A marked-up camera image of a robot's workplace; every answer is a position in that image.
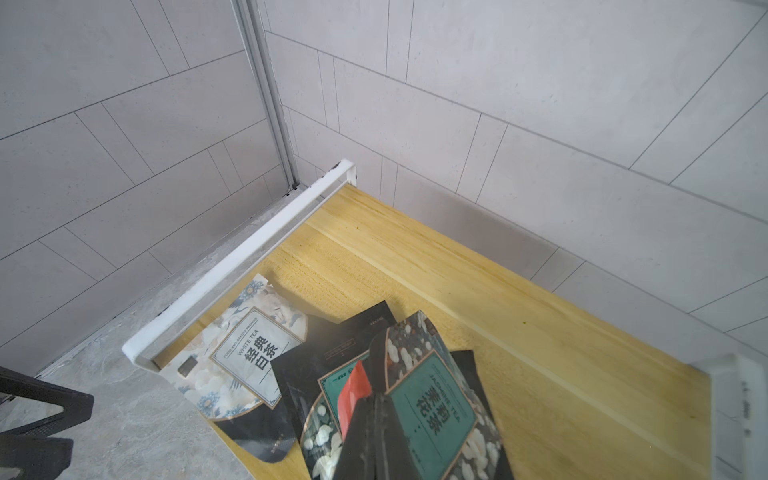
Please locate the green label tea bag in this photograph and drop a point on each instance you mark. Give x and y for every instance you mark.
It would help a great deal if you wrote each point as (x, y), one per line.
(451, 433)

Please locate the red tea bag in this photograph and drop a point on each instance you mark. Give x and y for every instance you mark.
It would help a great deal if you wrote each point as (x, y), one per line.
(357, 387)

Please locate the white label tea bag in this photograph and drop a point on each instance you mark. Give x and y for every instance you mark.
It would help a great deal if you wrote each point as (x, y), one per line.
(226, 371)

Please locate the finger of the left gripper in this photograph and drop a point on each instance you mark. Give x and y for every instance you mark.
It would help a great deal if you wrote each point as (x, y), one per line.
(24, 457)
(77, 407)

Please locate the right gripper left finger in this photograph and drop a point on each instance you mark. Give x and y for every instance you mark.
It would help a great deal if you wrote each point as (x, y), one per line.
(358, 458)

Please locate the black green tea bag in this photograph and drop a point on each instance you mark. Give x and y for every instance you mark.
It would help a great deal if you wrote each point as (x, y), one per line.
(312, 375)

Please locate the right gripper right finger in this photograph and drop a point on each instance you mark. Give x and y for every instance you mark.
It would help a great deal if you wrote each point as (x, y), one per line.
(393, 457)

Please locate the wooden two-tier shelf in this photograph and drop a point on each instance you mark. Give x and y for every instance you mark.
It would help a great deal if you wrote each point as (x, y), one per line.
(575, 397)

